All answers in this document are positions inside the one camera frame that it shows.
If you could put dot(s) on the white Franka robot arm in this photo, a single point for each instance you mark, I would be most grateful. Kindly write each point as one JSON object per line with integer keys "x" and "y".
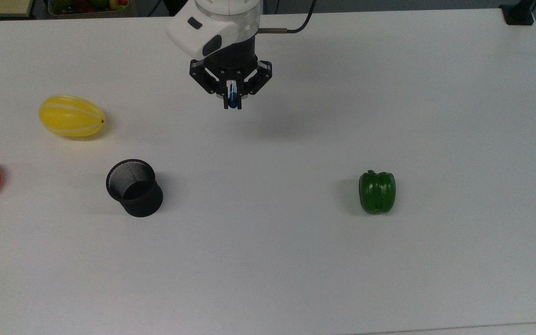
{"x": 212, "y": 25}

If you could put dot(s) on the black stand base clamp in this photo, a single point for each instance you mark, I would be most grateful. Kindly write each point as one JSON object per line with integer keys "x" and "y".
{"x": 519, "y": 14}

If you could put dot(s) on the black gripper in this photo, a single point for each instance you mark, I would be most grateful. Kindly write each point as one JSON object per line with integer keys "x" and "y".
{"x": 231, "y": 63}

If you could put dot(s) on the black mesh pen holder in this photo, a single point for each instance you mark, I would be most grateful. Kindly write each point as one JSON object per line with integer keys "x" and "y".
{"x": 140, "y": 200}

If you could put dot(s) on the clear bin of toy fruit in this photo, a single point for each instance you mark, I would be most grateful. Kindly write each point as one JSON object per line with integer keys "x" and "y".
{"x": 89, "y": 5}

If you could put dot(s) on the blue white marker pen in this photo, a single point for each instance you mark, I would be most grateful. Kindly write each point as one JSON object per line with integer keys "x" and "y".
{"x": 233, "y": 98}

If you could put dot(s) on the green bell pepper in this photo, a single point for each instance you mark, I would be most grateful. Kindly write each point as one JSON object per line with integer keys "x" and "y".
{"x": 377, "y": 193}

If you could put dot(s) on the yellow striped melon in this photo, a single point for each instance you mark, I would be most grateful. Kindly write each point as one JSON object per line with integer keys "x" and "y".
{"x": 72, "y": 116}

